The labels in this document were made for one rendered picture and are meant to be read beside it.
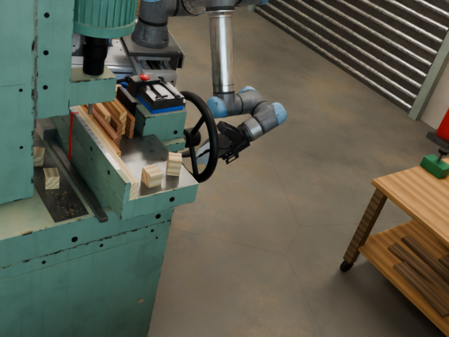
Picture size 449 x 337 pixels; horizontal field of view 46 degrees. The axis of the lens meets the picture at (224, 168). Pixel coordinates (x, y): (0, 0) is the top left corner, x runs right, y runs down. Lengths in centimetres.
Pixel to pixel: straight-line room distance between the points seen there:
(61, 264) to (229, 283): 109
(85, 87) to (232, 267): 132
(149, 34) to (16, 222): 109
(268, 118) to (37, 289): 91
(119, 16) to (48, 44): 17
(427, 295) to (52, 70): 177
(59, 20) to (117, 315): 90
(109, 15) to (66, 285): 70
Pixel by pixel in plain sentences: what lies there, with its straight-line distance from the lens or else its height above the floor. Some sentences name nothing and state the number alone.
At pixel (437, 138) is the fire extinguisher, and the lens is 407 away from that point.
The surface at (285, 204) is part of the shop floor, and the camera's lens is 287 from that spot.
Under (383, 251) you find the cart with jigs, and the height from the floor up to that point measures 18.
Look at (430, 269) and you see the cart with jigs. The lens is 256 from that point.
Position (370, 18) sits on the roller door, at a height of 50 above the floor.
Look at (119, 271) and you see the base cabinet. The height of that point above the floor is 57.
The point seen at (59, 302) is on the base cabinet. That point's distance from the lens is 153.
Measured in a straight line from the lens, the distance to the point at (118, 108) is 144.
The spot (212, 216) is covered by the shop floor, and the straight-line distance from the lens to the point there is 265.
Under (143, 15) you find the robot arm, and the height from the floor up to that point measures 93.
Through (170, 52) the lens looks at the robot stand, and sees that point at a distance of 218.
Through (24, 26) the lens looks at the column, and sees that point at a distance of 115.
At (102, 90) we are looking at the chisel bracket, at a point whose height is 104.
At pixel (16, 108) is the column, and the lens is 123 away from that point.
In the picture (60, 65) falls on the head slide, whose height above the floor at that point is 113.
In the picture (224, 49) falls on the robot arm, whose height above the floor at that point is 101.
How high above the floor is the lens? 170
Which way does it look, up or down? 35 degrees down
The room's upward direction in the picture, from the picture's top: 15 degrees clockwise
